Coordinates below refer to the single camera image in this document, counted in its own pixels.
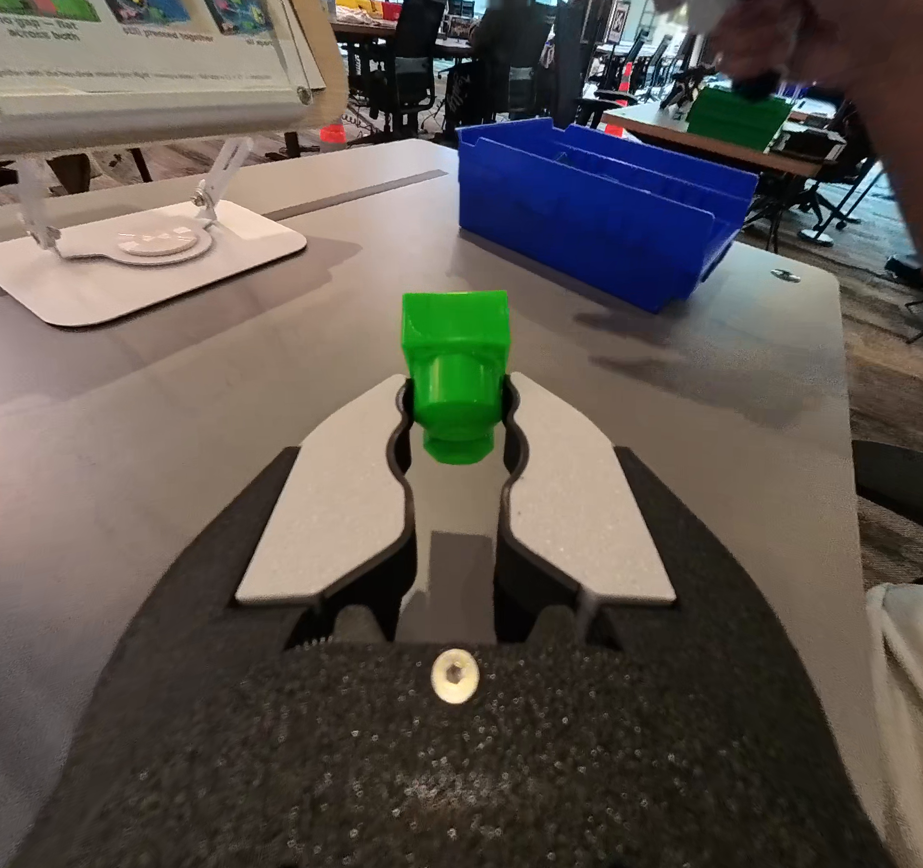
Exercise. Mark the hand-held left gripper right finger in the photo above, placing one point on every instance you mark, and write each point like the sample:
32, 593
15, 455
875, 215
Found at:
584, 507

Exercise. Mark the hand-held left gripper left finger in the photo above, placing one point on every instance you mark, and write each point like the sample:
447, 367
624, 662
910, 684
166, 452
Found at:
332, 507

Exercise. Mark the green mega block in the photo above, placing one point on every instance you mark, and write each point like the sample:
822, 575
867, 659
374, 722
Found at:
454, 327

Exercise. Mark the blue storage bin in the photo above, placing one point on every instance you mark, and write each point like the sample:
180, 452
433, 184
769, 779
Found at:
577, 219

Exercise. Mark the person's right hand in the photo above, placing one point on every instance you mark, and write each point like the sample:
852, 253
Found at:
844, 17

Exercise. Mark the small marker sign stand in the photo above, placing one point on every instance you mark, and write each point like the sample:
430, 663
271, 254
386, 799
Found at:
618, 20

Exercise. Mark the stack of green bins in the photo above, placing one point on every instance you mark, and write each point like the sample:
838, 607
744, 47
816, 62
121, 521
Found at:
735, 118

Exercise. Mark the black office chair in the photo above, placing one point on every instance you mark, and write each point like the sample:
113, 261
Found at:
418, 31

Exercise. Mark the dark wooden table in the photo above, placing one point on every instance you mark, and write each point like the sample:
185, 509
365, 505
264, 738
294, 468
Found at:
375, 28

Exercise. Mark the yellow storage bin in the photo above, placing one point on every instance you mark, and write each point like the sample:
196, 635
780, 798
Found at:
355, 1

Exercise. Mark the person's white t-shirt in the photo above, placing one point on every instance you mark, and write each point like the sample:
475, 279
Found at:
898, 702

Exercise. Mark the instruction board on white stand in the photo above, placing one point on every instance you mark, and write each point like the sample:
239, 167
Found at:
144, 53

